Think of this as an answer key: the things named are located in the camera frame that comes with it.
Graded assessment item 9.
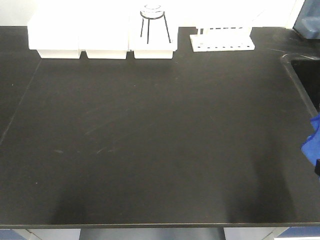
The clear glass flask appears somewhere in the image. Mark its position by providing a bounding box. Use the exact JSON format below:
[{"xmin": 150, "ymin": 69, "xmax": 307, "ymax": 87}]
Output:
[{"xmin": 140, "ymin": 3, "xmax": 165, "ymax": 20}]

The white plastic bin middle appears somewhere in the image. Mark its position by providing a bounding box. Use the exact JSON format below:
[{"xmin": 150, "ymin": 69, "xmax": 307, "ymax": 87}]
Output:
[{"xmin": 78, "ymin": 10, "xmax": 129, "ymax": 60}]

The white plastic bin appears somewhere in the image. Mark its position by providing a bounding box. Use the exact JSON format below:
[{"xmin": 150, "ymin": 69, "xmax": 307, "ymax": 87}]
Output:
[
  {"xmin": 27, "ymin": 9, "xmax": 81, "ymax": 59},
  {"xmin": 128, "ymin": 11, "xmax": 179, "ymax": 59},
  {"xmin": 78, "ymin": 10, "xmax": 129, "ymax": 60}
]

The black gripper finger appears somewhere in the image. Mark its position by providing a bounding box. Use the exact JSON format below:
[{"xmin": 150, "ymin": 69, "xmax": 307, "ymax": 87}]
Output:
[{"xmin": 314, "ymin": 158, "xmax": 320, "ymax": 177}]

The white plastic bin right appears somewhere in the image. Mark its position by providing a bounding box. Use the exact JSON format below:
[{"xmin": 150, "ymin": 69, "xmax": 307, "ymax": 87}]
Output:
[{"xmin": 128, "ymin": 11, "xmax": 179, "ymax": 59}]

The blue cloth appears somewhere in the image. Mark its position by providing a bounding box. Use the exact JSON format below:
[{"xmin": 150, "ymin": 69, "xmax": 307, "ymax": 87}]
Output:
[{"xmin": 301, "ymin": 114, "xmax": 320, "ymax": 167}]

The blue lab cabinet left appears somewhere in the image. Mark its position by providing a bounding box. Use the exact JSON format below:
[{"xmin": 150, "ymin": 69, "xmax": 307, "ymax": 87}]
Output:
[{"xmin": 0, "ymin": 229, "xmax": 81, "ymax": 240}]

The black sink basin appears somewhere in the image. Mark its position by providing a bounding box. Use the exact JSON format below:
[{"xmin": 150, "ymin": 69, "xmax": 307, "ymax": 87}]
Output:
[{"xmin": 280, "ymin": 53, "xmax": 320, "ymax": 117}]

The blue lab cabinet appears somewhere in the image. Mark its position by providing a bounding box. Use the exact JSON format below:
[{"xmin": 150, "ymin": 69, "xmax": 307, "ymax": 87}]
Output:
[
  {"xmin": 223, "ymin": 226, "xmax": 320, "ymax": 240},
  {"xmin": 0, "ymin": 229, "xmax": 81, "ymax": 240}
]

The blue container at sink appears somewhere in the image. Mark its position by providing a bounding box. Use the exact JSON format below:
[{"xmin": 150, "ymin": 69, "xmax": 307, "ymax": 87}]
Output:
[{"xmin": 293, "ymin": 0, "xmax": 320, "ymax": 40}]

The blue lab cabinet right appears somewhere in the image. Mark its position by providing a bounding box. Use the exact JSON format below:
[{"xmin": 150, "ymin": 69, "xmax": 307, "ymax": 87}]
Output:
[{"xmin": 223, "ymin": 226, "xmax": 320, "ymax": 240}]

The white plastic bin left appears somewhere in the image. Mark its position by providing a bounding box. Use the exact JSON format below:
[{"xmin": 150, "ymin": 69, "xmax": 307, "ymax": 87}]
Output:
[{"xmin": 27, "ymin": 9, "xmax": 81, "ymax": 59}]

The white test tube rack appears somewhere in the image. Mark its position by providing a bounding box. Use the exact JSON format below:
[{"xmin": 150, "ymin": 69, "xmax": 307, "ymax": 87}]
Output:
[{"xmin": 189, "ymin": 14, "xmax": 255, "ymax": 52}]

